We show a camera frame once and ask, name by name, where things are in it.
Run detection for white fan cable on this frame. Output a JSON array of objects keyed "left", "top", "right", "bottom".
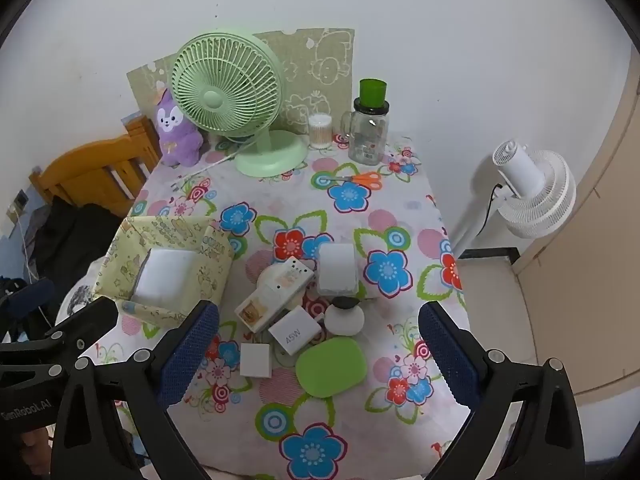
[{"left": 172, "top": 140, "right": 261, "bottom": 191}]

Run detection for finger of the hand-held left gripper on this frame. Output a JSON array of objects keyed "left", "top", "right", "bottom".
[
  {"left": 0, "top": 279, "right": 56, "bottom": 331},
  {"left": 0, "top": 297, "right": 119, "bottom": 386}
]

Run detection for white charger with grey print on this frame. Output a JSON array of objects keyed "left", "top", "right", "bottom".
[{"left": 268, "top": 305, "right": 325, "bottom": 353}]

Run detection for thin white charging cable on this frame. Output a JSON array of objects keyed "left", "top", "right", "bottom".
[{"left": 15, "top": 210, "right": 41, "bottom": 281}]

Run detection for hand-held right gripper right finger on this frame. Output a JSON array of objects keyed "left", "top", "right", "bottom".
[{"left": 417, "top": 301, "right": 588, "bottom": 480}]

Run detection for black clothing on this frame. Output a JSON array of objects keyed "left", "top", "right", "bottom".
[{"left": 30, "top": 195, "right": 126, "bottom": 311}]

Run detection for green patterned wall board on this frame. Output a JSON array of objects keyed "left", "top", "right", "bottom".
[{"left": 126, "top": 26, "right": 357, "bottom": 136}]

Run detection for white printed shirt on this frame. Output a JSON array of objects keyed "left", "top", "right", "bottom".
[{"left": 55, "top": 282, "right": 96, "bottom": 321}]

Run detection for white floor fan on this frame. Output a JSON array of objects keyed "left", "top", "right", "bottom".
[{"left": 452, "top": 141, "right": 577, "bottom": 261}]

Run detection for plain white square charger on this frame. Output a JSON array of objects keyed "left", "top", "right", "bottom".
[{"left": 239, "top": 342, "right": 273, "bottom": 378}]

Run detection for white rectangular adapter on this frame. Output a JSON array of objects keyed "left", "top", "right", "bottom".
[{"left": 234, "top": 256, "right": 315, "bottom": 333}]

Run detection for beige door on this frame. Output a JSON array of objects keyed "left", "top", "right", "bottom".
[{"left": 515, "top": 55, "right": 640, "bottom": 396}]

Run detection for green oval case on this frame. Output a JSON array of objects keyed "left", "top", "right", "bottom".
[{"left": 295, "top": 337, "right": 367, "bottom": 399}]

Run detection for cotton swab jar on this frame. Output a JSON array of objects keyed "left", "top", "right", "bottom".
[{"left": 307, "top": 114, "right": 334, "bottom": 149}]

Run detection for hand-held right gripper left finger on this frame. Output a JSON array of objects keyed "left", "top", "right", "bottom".
[{"left": 52, "top": 300, "right": 221, "bottom": 480}]

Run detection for black fan cable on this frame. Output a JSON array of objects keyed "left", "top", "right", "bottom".
[{"left": 475, "top": 182, "right": 506, "bottom": 238}]

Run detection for clear plastic box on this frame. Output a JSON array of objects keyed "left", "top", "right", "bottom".
[{"left": 316, "top": 243, "right": 359, "bottom": 297}]

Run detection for white flat box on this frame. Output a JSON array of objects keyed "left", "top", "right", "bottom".
[{"left": 131, "top": 247, "right": 198, "bottom": 308}]

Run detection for glass jar with green lid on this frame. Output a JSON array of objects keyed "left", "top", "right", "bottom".
[{"left": 341, "top": 78, "right": 390, "bottom": 166}]

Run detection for white round gadget black top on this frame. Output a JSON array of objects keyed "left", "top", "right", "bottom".
[{"left": 324, "top": 296, "right": 366, "bottom": 337}]

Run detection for orange scissors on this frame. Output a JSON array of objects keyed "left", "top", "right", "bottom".
[{"left": 320, "top": 171, "right": 383, "bottom": 191}]

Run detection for purple plush toy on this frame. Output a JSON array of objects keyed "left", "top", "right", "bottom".
[{"left": 154, "top": 87, "right": 205, "bottom": 167}]

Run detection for floral tablecloth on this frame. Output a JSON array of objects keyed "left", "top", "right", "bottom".
[{"left": 55, "top": 132, "right": 473, "bottom": 480}]

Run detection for yellow-green fabric storage box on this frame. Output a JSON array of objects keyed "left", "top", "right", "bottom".
[{"left": 95, "top": 215, "right": 234, "bottom": 323}]

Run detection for green desk fan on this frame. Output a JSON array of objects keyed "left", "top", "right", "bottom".
[{"left": 171, "top": 31, "right": 309, "bottom": 178}]

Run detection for round cream cable winder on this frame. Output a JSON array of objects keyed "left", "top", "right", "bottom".
[{"left": 252, "top": 264, "right": 313, "bottom": 311}]

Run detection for wooden bed headboard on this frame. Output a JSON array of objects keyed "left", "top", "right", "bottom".
[{"left": 29, "top": 116, "right": 163, "bottom": 218}]

